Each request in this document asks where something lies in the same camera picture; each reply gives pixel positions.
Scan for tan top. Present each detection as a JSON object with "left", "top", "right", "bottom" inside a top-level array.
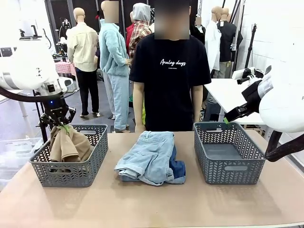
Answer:
[{"left": 49, "top": 124, "right": 95, "bottom": 167}]

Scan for figure in dark clothes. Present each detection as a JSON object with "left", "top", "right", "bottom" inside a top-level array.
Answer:
[{"left": 190, "top": 16, "right": 206, "bottom": 46}]

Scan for white side table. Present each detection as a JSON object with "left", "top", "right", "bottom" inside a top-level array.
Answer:
[{"left": 0, "top": 89, "right": 32, "bottom": 137}]

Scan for black arm hose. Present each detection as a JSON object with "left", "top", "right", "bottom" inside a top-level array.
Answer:
[
  {"left": 264, "top": 130, "right": 304, "bottom": 163},
  {"left": 0, "top": 85, "right": 74, "bottom": 103}
]

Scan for mannequin in plaid hooded shirt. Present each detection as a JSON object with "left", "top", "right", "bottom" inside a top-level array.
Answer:
[{"left": 125, "top": 2, "right": 155, "bottom": 60}]

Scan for black left arm hose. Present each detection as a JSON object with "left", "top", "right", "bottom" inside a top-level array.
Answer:
[{"left": 0, "top": 85, "right": 74, "bottom": 103}]

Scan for mannequin in black shirt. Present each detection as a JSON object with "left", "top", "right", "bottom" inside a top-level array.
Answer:
[{"left": 218, "top": 7, "right": 244, "bottom": 79}]

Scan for mannequin in light blue fleece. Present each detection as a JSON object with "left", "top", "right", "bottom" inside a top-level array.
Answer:
[{"left": 98, "top": 0, "right": 132, "bottom": 133}]

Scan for table with pink cloth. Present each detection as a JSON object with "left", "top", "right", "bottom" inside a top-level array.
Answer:
[{"left": 54, "top": 60, "right": 77, "bottom": 77}]

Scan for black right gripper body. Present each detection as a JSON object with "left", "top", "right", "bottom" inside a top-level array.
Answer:
[{"left": 241, "top": 80, "right": 263, "bottom": 115}]

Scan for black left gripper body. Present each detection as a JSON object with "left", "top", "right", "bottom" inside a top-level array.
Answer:
[{"left": 44, "top": 93, "right": 70, "bottom": 121}]

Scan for person's left forearm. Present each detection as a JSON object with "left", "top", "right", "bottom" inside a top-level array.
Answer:
[{"left": 191, "top": 85, "right": 204, "bottom": 124}]

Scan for large white table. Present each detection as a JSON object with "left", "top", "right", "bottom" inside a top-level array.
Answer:
[{"left": 203, "top": 77, "right": 273, "bottom": 143}]

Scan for black backdrop poles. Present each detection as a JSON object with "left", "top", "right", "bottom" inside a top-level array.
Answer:
[{"left": 231, "top": 0, "right": 247, "bottom": 79}]

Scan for mannequin in white shirt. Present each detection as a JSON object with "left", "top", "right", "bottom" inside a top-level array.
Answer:
[{"left": 204, "top": 6, "right": 223, "bottom": 79}]

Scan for person in black t-shirt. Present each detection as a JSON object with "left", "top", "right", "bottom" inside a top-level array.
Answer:
[{"left": 129, "top": 0, "right": 212, "bottom": 133}]

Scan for black light stand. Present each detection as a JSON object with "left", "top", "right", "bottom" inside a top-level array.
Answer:
[{"left": 244, "top": 23, "right": 258, "bottom": 70}]

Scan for black clamp stand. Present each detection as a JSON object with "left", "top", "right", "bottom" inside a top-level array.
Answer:
[{"left": 18, "top": 24, "right": 43, "bottom": 41}]

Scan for clear plastic storage box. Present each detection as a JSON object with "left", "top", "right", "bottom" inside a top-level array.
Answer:
[{"left": 0, "top": 137, "right": 45, "bottom": 189}]

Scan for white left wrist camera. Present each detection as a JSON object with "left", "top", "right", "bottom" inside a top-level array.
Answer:
[{"left": 58, "top": 77, "right": 73, "bottom": 92}]

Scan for grey perforated plastic basket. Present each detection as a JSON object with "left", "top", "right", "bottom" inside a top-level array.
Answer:
[
  {"left": 193, "top": 121, "right": 266, "bottom": 186},
  {"left": 29, "top": 123, "right": 109, "bottom": 188}
]

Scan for black bin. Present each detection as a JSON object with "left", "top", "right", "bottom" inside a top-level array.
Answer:
[{"left": 203, "top": 94, "right": 225, "bottom": 123}]

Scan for person's right forearm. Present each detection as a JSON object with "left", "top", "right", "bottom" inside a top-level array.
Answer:
[{"left": 132, "top": 82, "right": 146, "bottom": 124}]

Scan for black right arm hose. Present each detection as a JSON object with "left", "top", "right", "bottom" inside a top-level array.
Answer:
[{"left": 264, "top": 130, "right": 304, "bottom": 163}]

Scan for mannequin in cream jacket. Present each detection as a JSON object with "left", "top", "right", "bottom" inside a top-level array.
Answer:
[{"left": 66, "top": 7, "right": 101, "bottom": 118}]

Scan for black camera tripod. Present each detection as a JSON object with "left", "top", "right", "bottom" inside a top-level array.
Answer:
[{"left": 32, "top": 89, "right": 52, "bottom": 143}]

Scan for light blue denim shorts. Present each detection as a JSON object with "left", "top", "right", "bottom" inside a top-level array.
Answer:
[{"left": 114, "top": 130, "right": 187, "bottom": 187}]

